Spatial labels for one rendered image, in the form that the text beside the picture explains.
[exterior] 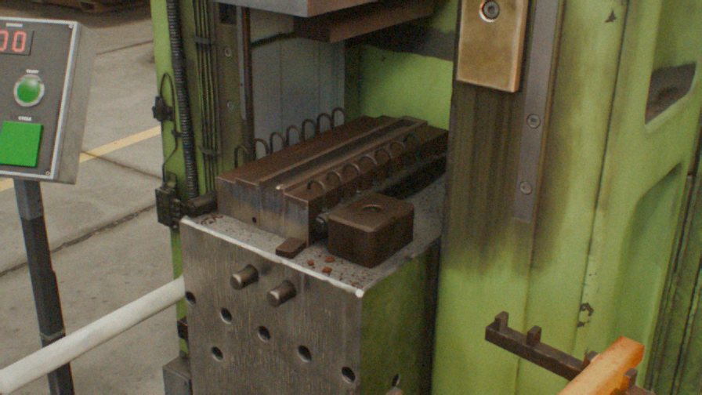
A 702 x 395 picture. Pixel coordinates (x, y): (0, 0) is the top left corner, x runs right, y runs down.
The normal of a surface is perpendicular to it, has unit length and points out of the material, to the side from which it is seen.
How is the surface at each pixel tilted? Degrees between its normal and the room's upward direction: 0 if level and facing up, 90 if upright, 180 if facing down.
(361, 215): 0
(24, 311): 0
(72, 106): 90
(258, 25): 90
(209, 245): 90
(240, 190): 90
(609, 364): 0
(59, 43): 60
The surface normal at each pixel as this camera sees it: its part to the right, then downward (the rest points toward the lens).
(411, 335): 0.79, 0.26
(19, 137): -0.18, -0.11
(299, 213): -0.61, 0.32
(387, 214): 0.01, -0.91
